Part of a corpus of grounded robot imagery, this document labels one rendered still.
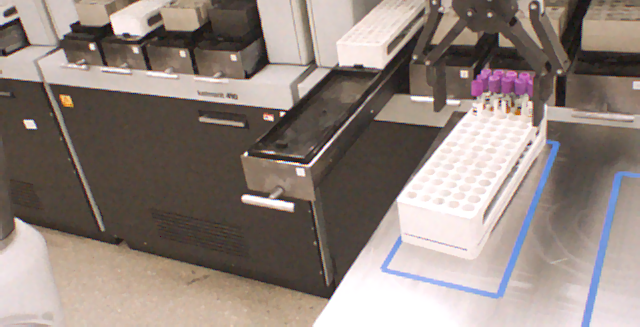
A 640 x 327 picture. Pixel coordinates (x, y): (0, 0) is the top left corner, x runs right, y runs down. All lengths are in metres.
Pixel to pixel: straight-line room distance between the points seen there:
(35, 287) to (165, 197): 1.28
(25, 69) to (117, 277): 0.72
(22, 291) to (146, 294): 1.46
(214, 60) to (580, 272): 1.06
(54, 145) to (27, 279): 1.51
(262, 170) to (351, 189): 0.52
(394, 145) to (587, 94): 0.42
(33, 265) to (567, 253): 0.59
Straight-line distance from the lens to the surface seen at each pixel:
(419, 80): 1.37
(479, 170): 0.87
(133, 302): 2.19
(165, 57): 1.71
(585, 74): 1.29
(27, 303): 0.76
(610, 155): 1.02
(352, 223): 1.66
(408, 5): 1.52
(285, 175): 1.09
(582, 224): 0.89
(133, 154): 1.99
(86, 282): 2.35
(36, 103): 2.19
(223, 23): 1.65
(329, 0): 1.49
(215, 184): 1.84
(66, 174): 2.29
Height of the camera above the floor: 1.36
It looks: 29 degrees down
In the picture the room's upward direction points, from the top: 9 degrees counter-clockwise
